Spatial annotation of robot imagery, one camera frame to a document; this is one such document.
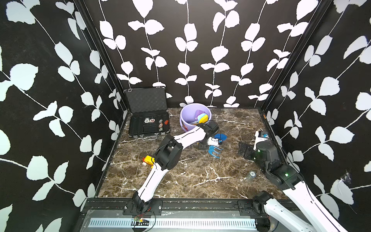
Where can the open black tool case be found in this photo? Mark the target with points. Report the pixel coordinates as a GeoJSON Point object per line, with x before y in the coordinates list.
{"type": "Point", "coordinates": [149, 112]}

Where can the light blue plastic trowel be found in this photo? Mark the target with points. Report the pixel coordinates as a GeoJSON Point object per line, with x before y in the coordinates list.
{"type": "Point", "coordinates": [199, 118]}

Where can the yellow red toy car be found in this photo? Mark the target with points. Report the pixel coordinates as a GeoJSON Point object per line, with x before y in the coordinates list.
{"type": "Point", "coordinates": [148, 160]}

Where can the blue rake yellow handle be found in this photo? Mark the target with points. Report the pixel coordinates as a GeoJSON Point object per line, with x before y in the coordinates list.
{"type": "Point", "coordinates": [215, 151]}

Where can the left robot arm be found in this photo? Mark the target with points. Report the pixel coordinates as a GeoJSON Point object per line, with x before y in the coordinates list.
{"type": "Point", "coordinates": [166, 157]}

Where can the purple plastic bucket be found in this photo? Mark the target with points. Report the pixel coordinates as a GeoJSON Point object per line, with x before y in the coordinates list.
{"type": "Point", "coordinates": [187, 115]}

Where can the yellow plastic square shovel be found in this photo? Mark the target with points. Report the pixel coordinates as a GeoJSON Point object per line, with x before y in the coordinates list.
{"type": "Point", "coordinates": [204, 119]}

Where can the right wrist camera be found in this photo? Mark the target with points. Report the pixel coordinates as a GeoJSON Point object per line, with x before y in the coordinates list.
{"type": "Point", "coordinates": [260, 136]}

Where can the blue metal trowel wooden handle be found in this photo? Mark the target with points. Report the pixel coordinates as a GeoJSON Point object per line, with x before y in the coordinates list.
{"type": "Point", "coordinates": [220, 137]}

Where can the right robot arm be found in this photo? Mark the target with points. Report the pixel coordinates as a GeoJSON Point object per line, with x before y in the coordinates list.
{"type": "Point", "coordinates": [292, 184]}

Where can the white perforated strip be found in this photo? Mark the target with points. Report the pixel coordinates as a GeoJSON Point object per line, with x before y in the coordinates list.
{"type": "Point", "coordinates": [175, 223]}

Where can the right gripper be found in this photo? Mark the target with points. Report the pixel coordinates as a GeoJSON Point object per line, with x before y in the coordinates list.
{"type": "Point", "coordinates": [249, 149]}

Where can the purple scoop pink handle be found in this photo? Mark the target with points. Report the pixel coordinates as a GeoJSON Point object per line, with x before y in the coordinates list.
{"type": "Point", "coordinates": [199, 112]}

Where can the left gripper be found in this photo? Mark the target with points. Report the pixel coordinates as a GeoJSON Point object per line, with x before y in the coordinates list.
{"type": "Point", "coordinates": [203, 147]}

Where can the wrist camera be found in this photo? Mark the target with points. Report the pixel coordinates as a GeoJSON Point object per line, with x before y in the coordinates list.
{"type": "Point", "coordinates": [260, 136]}
{"type": "Point", "coordinates": [212, 142]}

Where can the black front rail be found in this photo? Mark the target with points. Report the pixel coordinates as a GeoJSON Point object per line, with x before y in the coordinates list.
{"type": "Point", "coordinates": [125, 206]}

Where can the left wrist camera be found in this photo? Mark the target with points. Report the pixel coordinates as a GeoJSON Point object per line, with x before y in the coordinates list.
{"type": "Point", "coordinates": [212, 142]}

